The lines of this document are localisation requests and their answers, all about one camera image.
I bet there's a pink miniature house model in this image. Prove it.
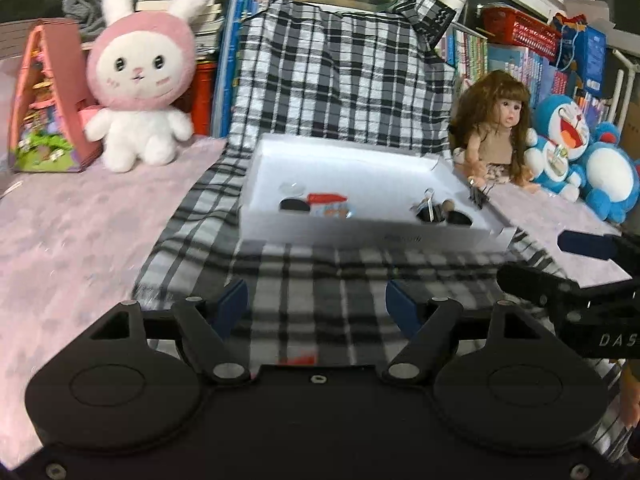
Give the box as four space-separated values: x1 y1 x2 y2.
7 17 98 176

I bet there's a stack of flat books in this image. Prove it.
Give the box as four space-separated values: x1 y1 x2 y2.
135 0 231 61

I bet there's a row of blue books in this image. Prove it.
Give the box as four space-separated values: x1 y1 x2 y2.
487 42 576 111

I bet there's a pink white bunny plush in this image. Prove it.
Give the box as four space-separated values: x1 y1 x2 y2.
82 0 215 173

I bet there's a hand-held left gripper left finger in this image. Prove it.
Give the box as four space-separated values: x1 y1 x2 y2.
87 279 251 386

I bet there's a grey cloth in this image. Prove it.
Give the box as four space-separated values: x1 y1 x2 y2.
62 0 108 38

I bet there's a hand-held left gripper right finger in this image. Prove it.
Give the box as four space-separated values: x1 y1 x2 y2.
382 280 551 383

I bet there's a red plastic basket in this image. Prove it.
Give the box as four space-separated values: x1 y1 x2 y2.
480 2 563 58

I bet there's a red plastic crate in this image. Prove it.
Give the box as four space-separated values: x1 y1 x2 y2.
190 57 221 136

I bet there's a row of colourful books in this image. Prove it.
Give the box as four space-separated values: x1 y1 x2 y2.
445 25 488 86

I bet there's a brown haired baby doll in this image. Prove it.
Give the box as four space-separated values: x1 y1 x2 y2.
449 70 543 196

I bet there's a blue cat plush toy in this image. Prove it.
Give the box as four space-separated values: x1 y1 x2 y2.
524 94 593 203

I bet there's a blue round plush toy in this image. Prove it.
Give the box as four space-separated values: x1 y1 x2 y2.
580 121 640 225

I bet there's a blue gift bag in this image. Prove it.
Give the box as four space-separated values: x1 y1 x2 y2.
552 12 608 96

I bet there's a person's right hand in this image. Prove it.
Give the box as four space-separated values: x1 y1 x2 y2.
617 360 640 461

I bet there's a white shallow cardboard box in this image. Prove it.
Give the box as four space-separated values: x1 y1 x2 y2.
237 132 518 253

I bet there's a row of upright blue folders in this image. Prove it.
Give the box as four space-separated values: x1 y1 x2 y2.
210 0 273 138

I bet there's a black white plaid cloth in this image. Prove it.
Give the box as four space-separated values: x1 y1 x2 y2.
132 0 631 461

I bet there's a black binder clip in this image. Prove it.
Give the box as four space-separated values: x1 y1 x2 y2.
410 187 446 223
467 176 496 211

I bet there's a row of thin books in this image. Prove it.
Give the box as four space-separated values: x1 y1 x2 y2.
575 87 616 126

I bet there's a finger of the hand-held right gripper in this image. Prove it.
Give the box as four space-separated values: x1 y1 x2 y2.
557 230 640 273
496 264 596 311

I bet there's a flat cardboard piece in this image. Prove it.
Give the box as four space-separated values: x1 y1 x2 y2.
565 0 618 28

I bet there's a white metal rack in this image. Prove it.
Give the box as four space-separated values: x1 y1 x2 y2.
612 47 640 131

